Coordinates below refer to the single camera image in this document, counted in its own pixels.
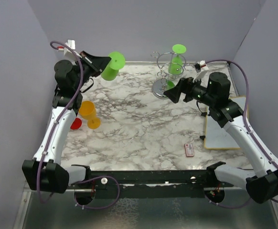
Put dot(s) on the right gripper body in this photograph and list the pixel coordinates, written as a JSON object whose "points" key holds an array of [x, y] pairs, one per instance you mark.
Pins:
{"points": [[193, 91]]}

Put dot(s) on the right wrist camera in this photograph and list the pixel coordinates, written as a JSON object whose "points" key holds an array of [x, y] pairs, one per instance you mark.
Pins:
{"points": [[201, 69]]}

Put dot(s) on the red wine glass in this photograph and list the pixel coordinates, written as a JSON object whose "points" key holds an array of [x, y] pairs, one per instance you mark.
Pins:
{"points": [[77, 123]]}

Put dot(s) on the red white eraser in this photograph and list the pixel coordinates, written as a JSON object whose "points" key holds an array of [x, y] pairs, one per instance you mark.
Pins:
{"points": [[189, 150]]}

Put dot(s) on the orange wine glass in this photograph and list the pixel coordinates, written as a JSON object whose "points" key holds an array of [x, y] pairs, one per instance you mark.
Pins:
{"points": [[88, 112]]}

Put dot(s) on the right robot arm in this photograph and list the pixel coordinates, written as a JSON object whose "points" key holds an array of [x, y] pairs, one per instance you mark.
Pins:
{"points": [[262, 184]]}

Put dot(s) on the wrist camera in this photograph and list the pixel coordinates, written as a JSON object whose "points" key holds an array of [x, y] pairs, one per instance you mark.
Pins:
{"points": [[201, 69], [66, 49]]}

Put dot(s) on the small whiteboard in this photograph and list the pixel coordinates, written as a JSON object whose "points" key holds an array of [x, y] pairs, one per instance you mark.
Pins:
{"points": [[216, 138]]}

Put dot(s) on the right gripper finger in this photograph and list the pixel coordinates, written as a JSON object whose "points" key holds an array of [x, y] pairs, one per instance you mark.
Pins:
{"points": [[173, 92], [189, 80]]}

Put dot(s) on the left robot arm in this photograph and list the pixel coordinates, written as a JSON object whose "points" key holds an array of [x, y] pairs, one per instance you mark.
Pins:
{"points": [[44, 171]]}

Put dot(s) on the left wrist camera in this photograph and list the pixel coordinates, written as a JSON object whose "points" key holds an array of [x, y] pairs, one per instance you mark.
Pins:
{"points": [[66, 49]]}

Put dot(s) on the green wine glass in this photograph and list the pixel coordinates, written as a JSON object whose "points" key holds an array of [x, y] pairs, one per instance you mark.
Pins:
{"points": [[116, 63], [176, 65]]}

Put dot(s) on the chrome wine glass rack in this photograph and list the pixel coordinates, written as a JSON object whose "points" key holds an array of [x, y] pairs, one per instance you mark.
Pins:
{"points": [[160, 85]]}

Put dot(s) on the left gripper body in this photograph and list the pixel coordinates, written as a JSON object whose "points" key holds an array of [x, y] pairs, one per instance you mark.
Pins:
{"points": [[88, 70]]}

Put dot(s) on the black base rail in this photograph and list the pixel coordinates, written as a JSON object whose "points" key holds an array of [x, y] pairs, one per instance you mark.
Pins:
{"points": [[147, 184]]}

